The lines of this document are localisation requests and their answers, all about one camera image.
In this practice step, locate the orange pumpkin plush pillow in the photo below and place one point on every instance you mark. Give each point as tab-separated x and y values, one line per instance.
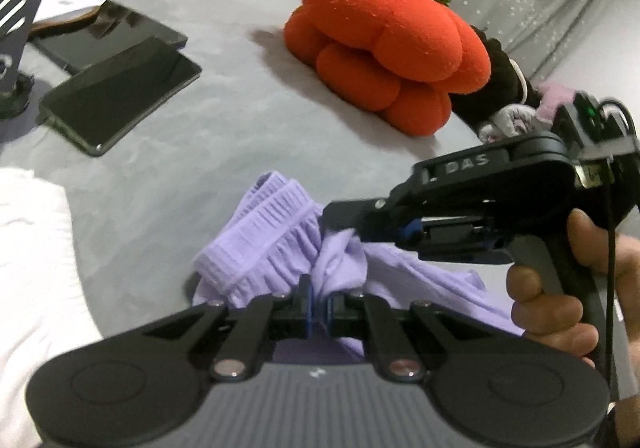
400	28

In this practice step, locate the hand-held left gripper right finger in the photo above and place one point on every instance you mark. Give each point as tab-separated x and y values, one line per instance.
330	315

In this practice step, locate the person's right hand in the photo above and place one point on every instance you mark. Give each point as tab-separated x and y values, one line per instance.
545	323

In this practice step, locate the black tablet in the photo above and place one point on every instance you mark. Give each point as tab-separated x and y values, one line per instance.
120	93
125	26

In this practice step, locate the purple pants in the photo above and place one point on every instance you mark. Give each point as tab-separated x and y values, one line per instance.
270	238

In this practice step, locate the black plush blanket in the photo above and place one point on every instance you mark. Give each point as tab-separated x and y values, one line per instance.
495	78

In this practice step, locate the brown wooden board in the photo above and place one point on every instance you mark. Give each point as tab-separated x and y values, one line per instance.
75	17

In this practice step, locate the white garment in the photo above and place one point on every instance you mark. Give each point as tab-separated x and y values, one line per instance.
35	278

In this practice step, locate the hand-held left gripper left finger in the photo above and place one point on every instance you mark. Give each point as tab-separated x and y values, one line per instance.
309	310

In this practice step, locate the folded grey pink quilt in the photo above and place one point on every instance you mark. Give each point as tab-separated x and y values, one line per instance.
510	121

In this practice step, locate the dark metal phone stand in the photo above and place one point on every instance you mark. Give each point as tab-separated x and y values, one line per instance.
15	28

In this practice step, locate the pink pillow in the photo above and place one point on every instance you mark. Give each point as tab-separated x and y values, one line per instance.
557	98

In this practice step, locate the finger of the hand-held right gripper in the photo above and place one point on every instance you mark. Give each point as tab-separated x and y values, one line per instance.
355	218

